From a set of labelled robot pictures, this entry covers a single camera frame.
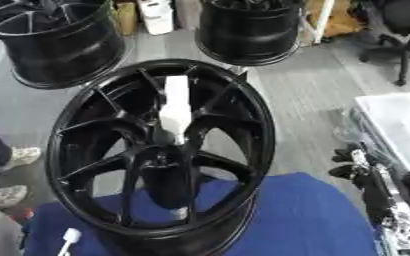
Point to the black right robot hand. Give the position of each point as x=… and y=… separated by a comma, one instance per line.
x=354, y=173

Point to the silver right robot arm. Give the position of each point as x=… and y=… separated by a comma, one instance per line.
x=407, y=223

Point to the black wheel rim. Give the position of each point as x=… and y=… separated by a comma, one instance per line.
x=246, y=36
x=68, y=50

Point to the large black spoked wheel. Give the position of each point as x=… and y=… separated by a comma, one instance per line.
x=97, y=133

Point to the white plastic bin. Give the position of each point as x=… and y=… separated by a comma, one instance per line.
x=398, y=126

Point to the white container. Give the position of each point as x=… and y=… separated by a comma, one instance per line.
x=156, y=16

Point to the tan cardboard box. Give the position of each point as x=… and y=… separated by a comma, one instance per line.
x=125, y=18

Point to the white frame post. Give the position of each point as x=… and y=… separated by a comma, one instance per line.
x=322, y=20

